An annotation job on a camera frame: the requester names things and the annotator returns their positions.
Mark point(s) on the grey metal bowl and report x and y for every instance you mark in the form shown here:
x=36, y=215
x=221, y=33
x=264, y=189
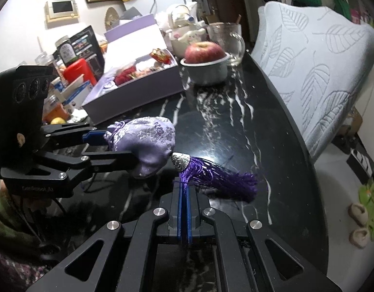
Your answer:
x=205, y=74

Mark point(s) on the small red candy packet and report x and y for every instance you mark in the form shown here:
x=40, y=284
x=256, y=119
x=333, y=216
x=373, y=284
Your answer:
x=161, y=56

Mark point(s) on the blue white medicine box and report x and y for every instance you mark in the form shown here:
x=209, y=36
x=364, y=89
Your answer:
x=73, y=96

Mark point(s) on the open lavender gift box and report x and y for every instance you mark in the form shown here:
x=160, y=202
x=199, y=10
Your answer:
x=129, y=45

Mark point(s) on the colourful shrimp snack packet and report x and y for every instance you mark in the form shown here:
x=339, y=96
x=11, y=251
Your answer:
x=141, y=72

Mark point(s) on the dark jar white lid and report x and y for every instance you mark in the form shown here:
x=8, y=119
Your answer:
x=66, y=50

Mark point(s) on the yellow green apple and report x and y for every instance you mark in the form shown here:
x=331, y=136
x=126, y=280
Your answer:
x=58, y=121

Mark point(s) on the red plastic container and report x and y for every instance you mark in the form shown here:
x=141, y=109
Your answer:
x=79, y=67

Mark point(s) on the red fuzzy scrunchie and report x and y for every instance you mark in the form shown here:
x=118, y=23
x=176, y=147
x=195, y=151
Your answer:
x=125, y=76

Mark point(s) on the purple sachet with tassel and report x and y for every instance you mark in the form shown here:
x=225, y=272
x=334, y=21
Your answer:
x=152, y=141

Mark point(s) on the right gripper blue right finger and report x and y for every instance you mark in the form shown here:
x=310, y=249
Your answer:
x=188, y=216

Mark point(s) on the black printed package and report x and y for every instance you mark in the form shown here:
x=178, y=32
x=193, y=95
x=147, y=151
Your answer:
x=86, y=46

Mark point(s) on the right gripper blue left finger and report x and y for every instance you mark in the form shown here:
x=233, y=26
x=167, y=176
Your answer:
x=179, y=201

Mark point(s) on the red apple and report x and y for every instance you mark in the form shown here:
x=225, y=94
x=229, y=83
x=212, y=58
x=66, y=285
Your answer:
x=203, y=52

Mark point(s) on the white purple GOZK snack packet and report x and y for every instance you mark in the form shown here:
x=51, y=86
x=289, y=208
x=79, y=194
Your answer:
x=109, y=85

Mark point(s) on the grey leaf pattern cushion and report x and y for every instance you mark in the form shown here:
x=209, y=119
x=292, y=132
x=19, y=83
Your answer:
x=318, y=62

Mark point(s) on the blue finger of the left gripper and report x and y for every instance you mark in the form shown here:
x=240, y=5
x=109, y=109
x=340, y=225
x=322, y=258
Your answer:
x=95, y=136
x=110, y=157

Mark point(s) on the wall intercom panel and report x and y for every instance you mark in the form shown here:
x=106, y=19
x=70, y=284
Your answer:
x=61, y=10

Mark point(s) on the glass mug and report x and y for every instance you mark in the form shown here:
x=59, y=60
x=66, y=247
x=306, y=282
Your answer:
x=229, y=36

